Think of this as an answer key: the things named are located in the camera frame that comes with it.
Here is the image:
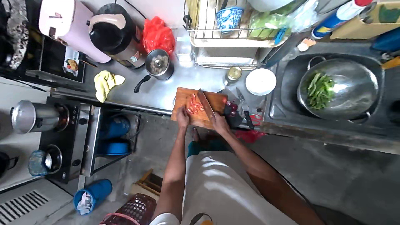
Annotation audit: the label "person's right hand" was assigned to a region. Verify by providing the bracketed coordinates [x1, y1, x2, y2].
[210, 112, 231, 137]

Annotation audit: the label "person's left hand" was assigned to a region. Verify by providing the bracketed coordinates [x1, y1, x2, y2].
[176, 106, 190, 129]

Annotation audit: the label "wooden cutting board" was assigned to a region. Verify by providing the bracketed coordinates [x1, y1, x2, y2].
[171, 87, 228, 130]

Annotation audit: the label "brown-bladed kitchen knife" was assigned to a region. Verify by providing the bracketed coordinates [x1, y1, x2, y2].
[197, 88, 216, 122]

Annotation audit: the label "person's left forearm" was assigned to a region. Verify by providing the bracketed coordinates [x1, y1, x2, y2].
[151, 126, 189, 223]

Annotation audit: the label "person's right forearm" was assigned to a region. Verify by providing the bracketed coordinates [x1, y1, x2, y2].
[221, 130, 325, 225]

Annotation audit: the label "pile of sliced tomato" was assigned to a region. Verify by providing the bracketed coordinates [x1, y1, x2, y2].
[187, 93, 204, 115]

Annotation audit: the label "pile of purple onions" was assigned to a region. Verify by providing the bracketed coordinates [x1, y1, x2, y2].
[226, 100, 239, 117]

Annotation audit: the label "person's legs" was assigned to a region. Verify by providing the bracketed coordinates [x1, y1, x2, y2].
[187, 126, 233, 158]

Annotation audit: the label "glass jar with golden lid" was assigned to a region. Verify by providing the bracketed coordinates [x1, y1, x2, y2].
[223, 66, 243, 86]

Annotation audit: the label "steel kitchen counter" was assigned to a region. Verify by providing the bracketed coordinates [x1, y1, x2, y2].
[50, 44, 400, 155]

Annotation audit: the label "small saucepan with glass lid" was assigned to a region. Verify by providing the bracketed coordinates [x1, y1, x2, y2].
[134, 49, 174, 94]

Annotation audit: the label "white round plate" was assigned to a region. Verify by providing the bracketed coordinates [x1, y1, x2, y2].
[245, 68, 277, 96]

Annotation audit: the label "clear plastic container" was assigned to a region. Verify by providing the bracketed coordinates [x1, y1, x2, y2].
[175, 35, 195, 67]

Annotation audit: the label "blue plastic drum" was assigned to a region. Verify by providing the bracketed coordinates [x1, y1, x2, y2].
[99, 114, 131, 140]

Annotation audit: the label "person's body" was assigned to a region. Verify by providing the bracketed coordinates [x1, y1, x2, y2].
[149, 151, 299, 225]

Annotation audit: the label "blue plastic tub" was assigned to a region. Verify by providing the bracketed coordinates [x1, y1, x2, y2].
[98, 139, 130, 156]

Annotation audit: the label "crumpled red plastic bag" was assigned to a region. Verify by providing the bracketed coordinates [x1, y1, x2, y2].
[142, 16, 176, 58]

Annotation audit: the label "yellow cloth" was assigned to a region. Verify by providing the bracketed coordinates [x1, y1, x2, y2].
[94, 70, 126, 103]

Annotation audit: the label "wooden stool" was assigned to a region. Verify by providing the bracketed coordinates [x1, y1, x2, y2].
[131, 168, 164, 201]

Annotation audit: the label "steel kitchen sink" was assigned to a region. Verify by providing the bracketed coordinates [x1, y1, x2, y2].
[263, 40, 400, 140]

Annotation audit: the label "metal stove stand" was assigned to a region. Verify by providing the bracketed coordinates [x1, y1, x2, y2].
[79, 106, 142, 177]

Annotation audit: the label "blue white patterned bowl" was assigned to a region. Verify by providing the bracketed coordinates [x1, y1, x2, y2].
[216, 7, 244, 34]

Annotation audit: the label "black steel electric kettle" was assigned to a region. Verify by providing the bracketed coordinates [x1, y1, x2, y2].
[87, 3, 147, 69]

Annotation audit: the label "blue plastic clip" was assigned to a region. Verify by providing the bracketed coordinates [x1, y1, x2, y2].
[274, 27, 288, 45]

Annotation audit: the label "pile of green leaves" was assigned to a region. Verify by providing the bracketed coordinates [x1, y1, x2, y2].
[307, 72, 335, 110]

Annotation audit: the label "plastic bag of green vegetables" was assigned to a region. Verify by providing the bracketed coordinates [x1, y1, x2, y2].
[249, 1, 296, 39]

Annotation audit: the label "dark red plastic basket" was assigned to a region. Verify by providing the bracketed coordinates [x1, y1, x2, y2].
[99, 193, 157, 225]

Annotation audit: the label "blue plastic bin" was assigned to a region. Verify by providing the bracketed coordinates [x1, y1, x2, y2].
[73, 178, 113, 216]

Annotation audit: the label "eggshell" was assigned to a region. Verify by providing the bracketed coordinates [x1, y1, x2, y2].
[297, 38, 317, 52]

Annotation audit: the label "card with food picture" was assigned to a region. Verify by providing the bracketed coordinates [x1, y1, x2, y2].
[63, 46, 80, 77]

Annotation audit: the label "two-burner gas stove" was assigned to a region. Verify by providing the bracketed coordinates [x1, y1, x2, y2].
[39, 96, 92, 184]

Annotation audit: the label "white translucent plastic bag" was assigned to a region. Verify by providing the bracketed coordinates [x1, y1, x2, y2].
[287, 0, 320, 34]

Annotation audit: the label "white crumpled plastic bag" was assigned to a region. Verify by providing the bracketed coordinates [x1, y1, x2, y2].
[77, 191, 93, 214]

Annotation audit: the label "large steel basin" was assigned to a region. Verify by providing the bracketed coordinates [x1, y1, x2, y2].
[296, 56, 379, 124]

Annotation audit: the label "black shelf unit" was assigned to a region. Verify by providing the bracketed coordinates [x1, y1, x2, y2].
[0, 0, 91, 93]

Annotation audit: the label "blue translucent container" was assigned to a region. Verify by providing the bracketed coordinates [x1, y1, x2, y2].
[28, 150, 50, 177]

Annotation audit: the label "tall silver pot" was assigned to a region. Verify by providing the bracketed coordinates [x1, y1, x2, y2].
[11, 100, 70, 135]

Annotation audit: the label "blue white spray can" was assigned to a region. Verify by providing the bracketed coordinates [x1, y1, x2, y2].
[311, 0, 373, 40]

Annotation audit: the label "cardboard box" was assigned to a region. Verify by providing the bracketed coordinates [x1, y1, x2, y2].
[330, 1, 400, 40]

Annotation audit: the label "white vented panel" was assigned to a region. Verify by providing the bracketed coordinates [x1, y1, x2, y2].
[0, 177, 74, 225]

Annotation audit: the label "black pan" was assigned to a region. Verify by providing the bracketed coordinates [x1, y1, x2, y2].
[0, 151, 19, 179]

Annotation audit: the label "black-handled knife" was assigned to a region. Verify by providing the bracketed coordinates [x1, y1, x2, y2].
[236, 87, 255, 130]

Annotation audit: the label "red-handled scissors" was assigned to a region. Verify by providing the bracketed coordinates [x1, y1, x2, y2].
[249, 108, 263, 126]

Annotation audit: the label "metal wire dish rack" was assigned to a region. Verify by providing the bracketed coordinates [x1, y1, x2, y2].
[183, 0, 293, 70]

